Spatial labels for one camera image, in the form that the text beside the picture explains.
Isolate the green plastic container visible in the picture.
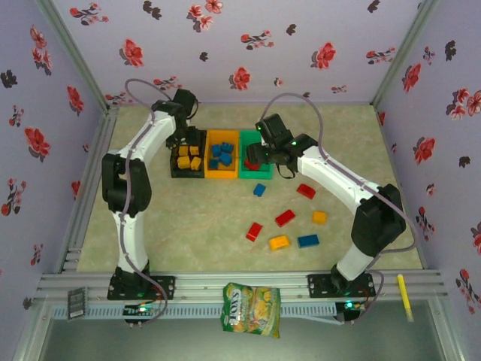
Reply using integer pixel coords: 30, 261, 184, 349
237, 129, 274, 180

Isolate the black plastic container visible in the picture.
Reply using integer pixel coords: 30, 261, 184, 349
170, 129, 207, 179

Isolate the orange plastic container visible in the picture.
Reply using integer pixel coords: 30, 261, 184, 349
204, 129, 241, 179

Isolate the long yellow lego brick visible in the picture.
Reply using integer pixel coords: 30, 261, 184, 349
268, 235, 292, 252

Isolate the green yellow candy bag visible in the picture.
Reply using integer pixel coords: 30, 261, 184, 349
220, 282, 282, 339

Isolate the black ridged device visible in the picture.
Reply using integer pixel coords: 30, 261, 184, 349
66, 287, 88, 320

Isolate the yellow marker pen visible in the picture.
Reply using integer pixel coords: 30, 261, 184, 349
397, 274, 414, 323

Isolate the thin black cable loop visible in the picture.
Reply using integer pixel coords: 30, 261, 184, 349
275, 161, 298, 180

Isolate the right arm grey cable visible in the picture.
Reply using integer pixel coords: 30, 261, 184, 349
261, 93, 419, 323

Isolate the side aluminium frame rail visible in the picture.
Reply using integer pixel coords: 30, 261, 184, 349
56, 105, 120, 272

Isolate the long aluminium frame rail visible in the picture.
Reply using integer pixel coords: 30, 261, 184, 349
37, 269, 448, 302

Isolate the aluminium corner post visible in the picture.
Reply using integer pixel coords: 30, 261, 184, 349
371, 0, 439, 110
35, 0, 113, 110

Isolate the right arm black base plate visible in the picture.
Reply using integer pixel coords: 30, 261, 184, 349
307, 273, 376, 298

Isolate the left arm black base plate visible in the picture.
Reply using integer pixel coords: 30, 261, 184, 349
107, 276, 177, 301

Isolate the grey slotted cable duct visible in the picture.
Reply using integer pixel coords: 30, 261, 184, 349
50, 303, 341, 321

